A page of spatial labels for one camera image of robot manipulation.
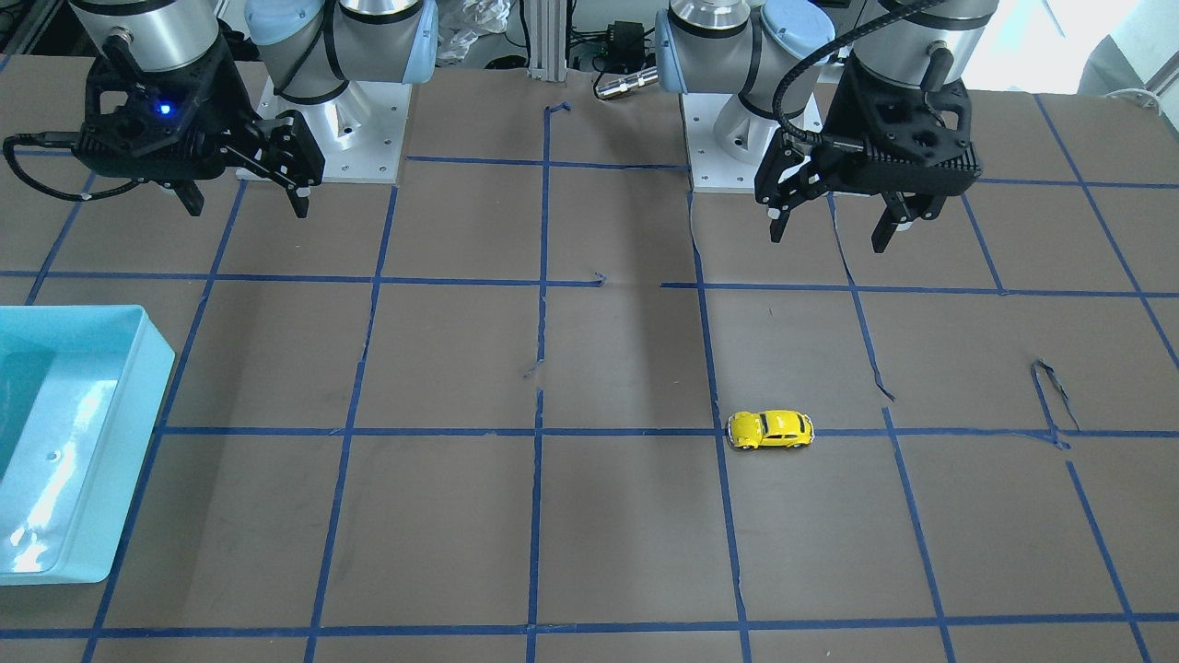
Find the turquoise plastic bin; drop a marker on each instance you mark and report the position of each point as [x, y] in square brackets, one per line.
[82, 388]

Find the silver metal connector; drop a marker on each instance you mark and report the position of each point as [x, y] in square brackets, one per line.
[626, 84]

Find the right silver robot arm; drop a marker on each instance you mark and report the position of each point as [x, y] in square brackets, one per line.
[312, 50]

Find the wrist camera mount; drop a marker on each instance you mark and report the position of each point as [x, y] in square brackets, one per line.
[913, 139]
[167, 126]

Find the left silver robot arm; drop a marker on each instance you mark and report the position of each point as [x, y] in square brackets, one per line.
[784, 60]

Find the aluminium frame post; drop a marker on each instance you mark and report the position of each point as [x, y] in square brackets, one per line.
[547, 27]

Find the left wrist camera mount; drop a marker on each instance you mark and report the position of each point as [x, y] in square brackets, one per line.
[913, 139]

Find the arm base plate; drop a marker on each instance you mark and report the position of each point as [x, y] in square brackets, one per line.
[726, 142]
[360, 133]

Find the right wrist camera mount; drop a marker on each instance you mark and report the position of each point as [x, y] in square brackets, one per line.
[167, 126]

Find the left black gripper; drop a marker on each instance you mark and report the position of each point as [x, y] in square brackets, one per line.
[840, 118]

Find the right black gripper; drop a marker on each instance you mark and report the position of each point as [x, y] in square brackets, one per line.
[238, 118]

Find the yellow toy beetle car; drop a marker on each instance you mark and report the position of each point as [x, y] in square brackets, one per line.
[769, 429]

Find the black power adapter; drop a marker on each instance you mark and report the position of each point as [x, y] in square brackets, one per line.
[625, 47]

